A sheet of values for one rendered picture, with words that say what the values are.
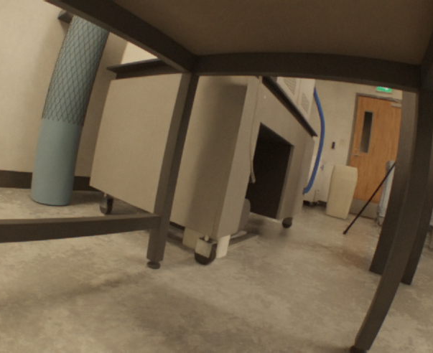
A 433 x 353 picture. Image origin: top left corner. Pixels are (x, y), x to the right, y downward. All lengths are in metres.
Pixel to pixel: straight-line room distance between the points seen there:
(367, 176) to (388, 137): 0.80
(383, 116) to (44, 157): 4.78
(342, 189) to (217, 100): 2.77
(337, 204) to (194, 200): 2.77
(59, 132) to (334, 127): 4.37
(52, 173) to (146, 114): 0.56
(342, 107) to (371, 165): 1.16
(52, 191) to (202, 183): 0.80
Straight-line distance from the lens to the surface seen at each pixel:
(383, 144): 4.82
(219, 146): 0.83
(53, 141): 1.33
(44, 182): 1.36
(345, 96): 5.03
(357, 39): 0.59
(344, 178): 3.45
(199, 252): 0.94
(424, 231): 1.35
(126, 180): 1.12
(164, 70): 1.11
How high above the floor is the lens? 0.37
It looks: 3 degrees down
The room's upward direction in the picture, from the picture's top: 12 degrees clockwise
